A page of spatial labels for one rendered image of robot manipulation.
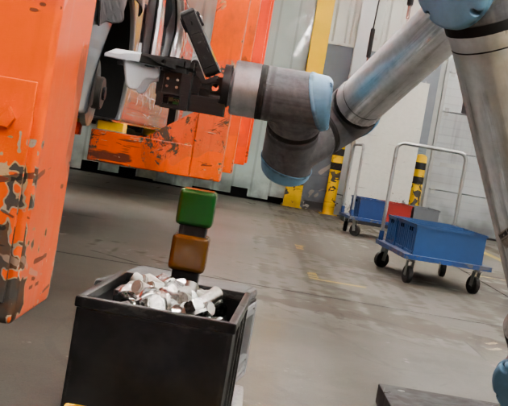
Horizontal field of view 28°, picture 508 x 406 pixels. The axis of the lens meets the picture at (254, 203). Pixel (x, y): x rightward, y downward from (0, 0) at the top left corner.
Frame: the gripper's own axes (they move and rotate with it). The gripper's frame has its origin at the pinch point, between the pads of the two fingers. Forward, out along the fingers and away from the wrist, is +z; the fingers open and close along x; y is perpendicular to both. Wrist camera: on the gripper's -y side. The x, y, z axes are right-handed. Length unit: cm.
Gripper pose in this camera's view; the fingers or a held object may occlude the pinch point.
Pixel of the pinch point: (111, 53)
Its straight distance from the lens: 168.9
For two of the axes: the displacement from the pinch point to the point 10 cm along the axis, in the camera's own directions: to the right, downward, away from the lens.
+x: 0.1, -0.5, 10.0
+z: -9.9, -1.7, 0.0
